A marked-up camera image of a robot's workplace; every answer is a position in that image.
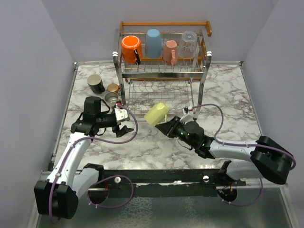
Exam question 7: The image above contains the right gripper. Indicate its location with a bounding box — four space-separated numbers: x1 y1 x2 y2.
156 115 196 148

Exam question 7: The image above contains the light green mug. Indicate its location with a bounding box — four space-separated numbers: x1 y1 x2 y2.
144 102 170 127

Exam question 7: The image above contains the cream cup brown band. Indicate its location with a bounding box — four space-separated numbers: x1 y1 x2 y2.
104 92 119 109

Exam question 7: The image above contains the small copper orange cup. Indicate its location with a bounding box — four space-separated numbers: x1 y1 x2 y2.
107 83 121 94

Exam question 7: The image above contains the black faceted mug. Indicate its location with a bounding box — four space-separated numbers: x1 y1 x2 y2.
87 74 105 95

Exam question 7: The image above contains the pink ceramic mug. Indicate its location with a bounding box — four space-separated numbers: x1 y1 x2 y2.
162 40 178 66

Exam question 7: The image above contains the clear plastic tumbler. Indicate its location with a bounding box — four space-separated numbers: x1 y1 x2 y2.
179 31 197 59

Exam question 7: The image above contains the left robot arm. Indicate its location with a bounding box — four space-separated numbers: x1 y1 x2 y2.
34 96 135 219

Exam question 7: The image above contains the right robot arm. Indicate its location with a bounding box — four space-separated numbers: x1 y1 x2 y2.
156 116 294 186

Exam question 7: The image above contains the steel two-tier dish rack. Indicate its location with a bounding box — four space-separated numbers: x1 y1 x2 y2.
112 29 212 116

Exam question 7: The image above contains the light blue plastic cup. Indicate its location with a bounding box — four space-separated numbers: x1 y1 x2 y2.
145 29 162 59

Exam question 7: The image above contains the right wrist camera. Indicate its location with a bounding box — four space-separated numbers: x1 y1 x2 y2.
180 106 194 124

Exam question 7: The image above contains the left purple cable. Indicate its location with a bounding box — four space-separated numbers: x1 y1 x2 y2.
48 103 139 225

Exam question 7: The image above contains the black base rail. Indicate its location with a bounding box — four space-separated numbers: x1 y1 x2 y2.
88 169 245 203

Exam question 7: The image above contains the orange wooden rack frame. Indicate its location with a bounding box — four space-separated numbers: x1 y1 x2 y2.
113 21 212 83

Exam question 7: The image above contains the aluminium table frame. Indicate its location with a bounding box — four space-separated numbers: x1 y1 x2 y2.
34 62 295 222

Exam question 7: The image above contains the orange mug black handle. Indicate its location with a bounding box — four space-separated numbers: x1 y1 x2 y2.
121 35 143 65

